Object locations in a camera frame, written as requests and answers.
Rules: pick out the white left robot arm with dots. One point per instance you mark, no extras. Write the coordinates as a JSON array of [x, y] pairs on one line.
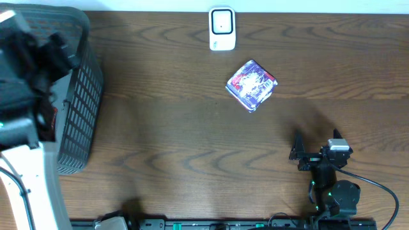
[[28, 134]]

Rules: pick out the grey plastic mesh basket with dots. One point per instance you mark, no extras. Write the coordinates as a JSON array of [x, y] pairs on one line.
[[76, 97]]

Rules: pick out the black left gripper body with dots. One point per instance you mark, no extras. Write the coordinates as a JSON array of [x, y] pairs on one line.
[[59, 46]]

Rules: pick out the purple snack pack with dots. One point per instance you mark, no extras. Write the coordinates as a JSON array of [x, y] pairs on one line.
[[251, 85]]

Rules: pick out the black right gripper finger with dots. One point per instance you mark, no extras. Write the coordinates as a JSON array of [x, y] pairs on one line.
[[336, 134], [297, 149]]

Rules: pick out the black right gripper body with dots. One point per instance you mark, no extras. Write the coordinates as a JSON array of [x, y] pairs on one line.
[[310, 160]]

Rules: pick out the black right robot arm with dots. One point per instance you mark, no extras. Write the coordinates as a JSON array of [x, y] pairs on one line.
[[335, 200]]

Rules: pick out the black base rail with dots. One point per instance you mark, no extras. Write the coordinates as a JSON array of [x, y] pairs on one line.
[[160, 224]]

